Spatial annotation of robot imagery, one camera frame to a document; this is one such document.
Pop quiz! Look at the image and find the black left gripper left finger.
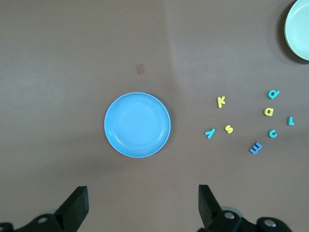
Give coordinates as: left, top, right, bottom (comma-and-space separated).
0, 185, 89, 232

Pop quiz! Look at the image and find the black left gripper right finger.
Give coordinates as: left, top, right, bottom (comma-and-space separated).
197, 184, 294, 232

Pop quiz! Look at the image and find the teal foam letter Y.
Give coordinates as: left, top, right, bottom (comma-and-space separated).
204, 128, 216, 140

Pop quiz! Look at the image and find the blue foam letter E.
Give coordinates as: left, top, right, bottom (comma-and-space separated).
249, 141, 263, 154

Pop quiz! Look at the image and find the blue plate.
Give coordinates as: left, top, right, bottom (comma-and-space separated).
104, 92, 171, 159

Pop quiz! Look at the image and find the teal foam letter d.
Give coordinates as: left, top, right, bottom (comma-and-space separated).
267, 89, 281, 100

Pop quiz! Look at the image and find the brown table cover sheet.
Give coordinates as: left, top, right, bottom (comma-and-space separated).
0, 0, 309, 232

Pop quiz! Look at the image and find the pale green plate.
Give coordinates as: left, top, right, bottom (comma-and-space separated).
284, 0, 309, 61

